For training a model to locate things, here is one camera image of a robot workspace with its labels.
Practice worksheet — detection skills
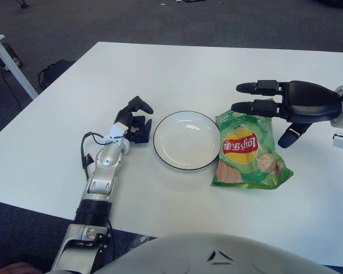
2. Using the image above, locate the green Lay's chips bag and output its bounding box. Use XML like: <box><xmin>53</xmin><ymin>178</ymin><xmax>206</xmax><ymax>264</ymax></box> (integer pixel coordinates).
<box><xmin>210</xmin><ymin>98</ymin><xmax>294</xmax><ymax>191</ymax></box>

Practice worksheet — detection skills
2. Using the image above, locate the black backpack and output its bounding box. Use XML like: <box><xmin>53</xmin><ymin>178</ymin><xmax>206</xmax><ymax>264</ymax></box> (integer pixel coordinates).
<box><xmin>38</xmin><ymin>59</ymin><xmax>75</xmax><ymax>88</ymax></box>

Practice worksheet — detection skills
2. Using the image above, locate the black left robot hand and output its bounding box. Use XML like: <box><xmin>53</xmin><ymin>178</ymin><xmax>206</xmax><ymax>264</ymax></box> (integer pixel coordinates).
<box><xmin>115</xmin><ymin>96</ymin><xmax>154</xmax><ymax>144</ymax></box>

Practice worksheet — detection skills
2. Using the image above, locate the white side table leg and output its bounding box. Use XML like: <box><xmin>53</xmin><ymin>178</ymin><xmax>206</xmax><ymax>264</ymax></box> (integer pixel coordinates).
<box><xmin>0</xmin><ymin>34</ymin><xmax>39</xmax><ymax>100</ymax></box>

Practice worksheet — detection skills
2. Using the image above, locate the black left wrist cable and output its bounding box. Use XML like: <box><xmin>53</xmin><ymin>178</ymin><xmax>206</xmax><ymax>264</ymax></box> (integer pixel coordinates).
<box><xmin>80</xmin><ymin>131</ymin><xmax>123</xmax><ymax>172</ymax></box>

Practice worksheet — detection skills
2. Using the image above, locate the black box under side table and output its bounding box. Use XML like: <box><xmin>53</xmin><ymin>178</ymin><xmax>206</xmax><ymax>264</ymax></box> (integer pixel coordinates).
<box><xmin>1</xmin><ymin>42</ymin><xmax>23</xmax><ymax>71</ymax></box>

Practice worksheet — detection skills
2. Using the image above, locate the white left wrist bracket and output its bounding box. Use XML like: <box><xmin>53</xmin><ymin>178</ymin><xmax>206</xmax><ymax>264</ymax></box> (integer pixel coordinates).
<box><xmin>102</xmin><ymin>122</ymin><xmax>128</xmax><ymax>145</ymax></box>

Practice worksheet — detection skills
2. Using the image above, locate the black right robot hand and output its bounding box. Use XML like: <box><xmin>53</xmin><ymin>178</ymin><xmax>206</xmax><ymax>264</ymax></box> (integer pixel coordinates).
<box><xmin>230</xmin><ymin>80</ymin><xmax>343</xmax><ymax>148</ymax></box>

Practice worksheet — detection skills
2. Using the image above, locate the grey robot torso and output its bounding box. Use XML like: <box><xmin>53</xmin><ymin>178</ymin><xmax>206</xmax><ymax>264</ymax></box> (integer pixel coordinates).
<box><xmin>95</xmin><ymin>232</ymin><xmax>341</xmax><ymax>274</ymax></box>

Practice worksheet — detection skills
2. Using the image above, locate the black floor cable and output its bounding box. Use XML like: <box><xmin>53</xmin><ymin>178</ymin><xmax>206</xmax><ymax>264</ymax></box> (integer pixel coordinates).
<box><xmin>0</xmin><ymin>67</ymin><xmax>21</xmax><ymax>111</ymax></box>

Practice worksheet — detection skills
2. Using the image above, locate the white plate with black rim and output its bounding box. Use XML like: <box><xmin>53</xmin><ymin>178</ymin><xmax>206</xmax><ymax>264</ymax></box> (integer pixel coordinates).
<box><xmin>153</xmin><ymin>111</ymin><xmax>220</xmax><ymax>172</ymax></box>

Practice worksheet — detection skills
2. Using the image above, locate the reddish brown shoe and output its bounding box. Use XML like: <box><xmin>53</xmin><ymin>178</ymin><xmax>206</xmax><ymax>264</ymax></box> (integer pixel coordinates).
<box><xmin>0</xmin><ymin>261</ymin><xmax>42</xmax><ymax>274</ymax></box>

